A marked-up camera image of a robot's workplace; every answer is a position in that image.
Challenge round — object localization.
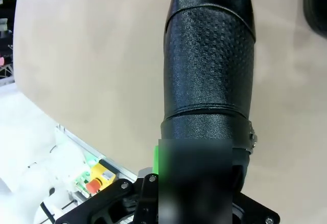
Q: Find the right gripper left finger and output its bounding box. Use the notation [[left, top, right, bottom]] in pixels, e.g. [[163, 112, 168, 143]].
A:
[[55, 144, 160, 224]]

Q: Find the aluminium table edge rail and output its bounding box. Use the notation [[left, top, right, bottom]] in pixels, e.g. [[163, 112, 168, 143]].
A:
[[55, 124, 138, 184]]

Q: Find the cluttered storage shelf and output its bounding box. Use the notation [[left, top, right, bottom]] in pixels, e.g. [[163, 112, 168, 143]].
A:
[[0, 0, 17, 82]]

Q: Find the black leather loafer shoe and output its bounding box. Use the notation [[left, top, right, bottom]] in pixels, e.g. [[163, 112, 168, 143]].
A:
[[160, 0, 259, 193], [302, 0, 327, 37]]

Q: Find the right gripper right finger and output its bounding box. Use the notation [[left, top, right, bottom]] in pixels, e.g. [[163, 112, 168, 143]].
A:
[[232, 190, 279, 224]]

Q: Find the yellow emergency stop box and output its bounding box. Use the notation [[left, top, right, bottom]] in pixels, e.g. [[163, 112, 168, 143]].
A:
[[85, 160, 114, 193]]

